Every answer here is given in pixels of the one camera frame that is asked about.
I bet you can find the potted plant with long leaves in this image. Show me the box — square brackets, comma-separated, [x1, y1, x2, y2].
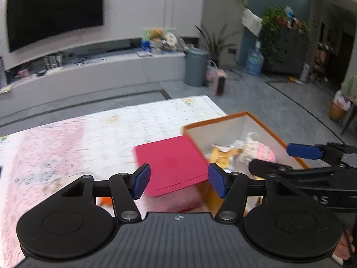
[195, 24, 240, 62]

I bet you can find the pink white knitted toy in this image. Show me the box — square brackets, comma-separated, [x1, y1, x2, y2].
[238, 140, 276, 164]

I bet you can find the person's right hand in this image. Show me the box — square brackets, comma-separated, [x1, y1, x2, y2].
[333, 233, 355, 260]

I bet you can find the grey storage cabinet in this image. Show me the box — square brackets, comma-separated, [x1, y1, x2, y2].
[265, 24, 310, 76]

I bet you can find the black wall television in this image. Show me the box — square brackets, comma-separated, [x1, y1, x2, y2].
[6, 0, 105, 53]

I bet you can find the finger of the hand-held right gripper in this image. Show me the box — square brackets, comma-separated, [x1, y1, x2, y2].
[248, 159, 296, 178]
[287, 142, 346, 161]

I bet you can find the pink white patterned tablecloth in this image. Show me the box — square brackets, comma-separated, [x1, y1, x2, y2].
[0, 95, 229, 268]

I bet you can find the red box with clear side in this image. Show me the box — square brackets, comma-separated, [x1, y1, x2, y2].
[135, 135, 210, 214]

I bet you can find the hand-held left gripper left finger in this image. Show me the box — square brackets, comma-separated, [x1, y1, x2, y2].
[61, 163, 152, 224]

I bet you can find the yellow snack packet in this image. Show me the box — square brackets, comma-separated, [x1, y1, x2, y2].
[209, 144, 242, 174]

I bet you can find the pink small bag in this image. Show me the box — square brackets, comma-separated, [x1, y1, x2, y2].
[206, 60, 228, 97]

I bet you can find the white hanging paper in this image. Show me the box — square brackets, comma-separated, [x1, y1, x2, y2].
[241, 8, 263, 37]

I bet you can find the orange cardboard box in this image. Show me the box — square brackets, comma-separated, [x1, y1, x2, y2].
[183, 111, 310, 215]

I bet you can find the bushy green climbing plant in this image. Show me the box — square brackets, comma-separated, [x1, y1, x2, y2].
[261, 5, 291, 67]

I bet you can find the large blue water bottle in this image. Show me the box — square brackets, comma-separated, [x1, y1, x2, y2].
[244, 42, 264, 76]

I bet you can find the grey television cabinet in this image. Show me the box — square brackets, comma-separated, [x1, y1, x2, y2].
[0, 35, 187, 104]

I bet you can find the yellow basket with white bags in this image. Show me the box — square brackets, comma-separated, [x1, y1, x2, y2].
[329, 91, 352, 122]

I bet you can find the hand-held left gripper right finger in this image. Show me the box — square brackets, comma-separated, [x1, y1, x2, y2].
[208, 162, 304, 225]

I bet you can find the grey trash bin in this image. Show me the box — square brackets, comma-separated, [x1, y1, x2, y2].
[185, 47, 210, 87]

